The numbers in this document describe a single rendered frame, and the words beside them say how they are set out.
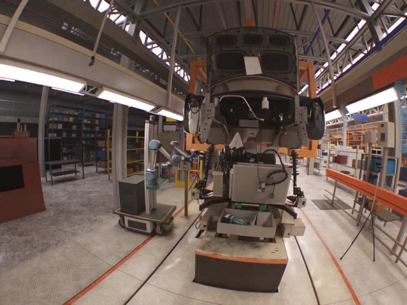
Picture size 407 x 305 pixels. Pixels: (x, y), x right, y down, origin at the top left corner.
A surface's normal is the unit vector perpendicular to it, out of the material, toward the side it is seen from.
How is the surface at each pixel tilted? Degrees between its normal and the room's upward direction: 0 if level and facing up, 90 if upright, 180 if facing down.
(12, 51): 90
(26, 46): 90
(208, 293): 0
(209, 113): 90
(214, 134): 90
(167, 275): 0
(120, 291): 0
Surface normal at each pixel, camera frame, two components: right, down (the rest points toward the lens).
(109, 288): 0.04, -1.00
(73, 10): 0.96, 0.06
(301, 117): -0.27, 0.05
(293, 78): -0.36, 0.45
